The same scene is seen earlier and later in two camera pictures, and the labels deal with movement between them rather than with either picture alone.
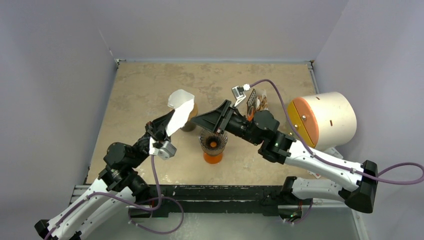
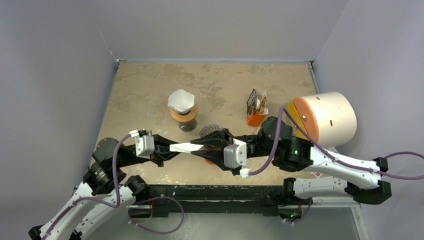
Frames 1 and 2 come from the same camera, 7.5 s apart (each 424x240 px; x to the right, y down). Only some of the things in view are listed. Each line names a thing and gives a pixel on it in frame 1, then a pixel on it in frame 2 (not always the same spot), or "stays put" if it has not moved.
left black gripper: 162,122 → 162,150
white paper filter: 179,117 → 186,147
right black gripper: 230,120 → 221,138
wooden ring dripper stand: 190,126 → 185,117
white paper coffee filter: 178,97 stays put
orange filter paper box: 257,101 stays put
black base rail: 194,201 stays put
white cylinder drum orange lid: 325,120 stays put
